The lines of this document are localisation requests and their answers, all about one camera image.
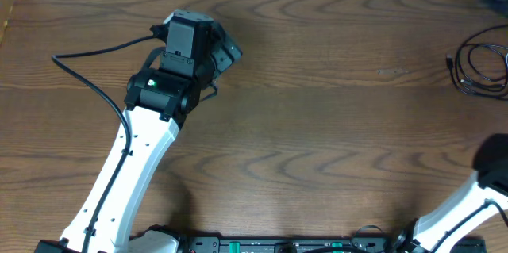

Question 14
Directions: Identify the black usb cable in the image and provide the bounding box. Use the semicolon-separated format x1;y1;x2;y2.
444;23;508;99

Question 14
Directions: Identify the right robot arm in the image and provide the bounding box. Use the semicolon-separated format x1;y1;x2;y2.
390;163;507;253

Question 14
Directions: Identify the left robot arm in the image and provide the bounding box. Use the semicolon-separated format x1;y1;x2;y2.
36;10;242;252

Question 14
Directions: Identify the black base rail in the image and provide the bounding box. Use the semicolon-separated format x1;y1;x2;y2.
126;224;487;253

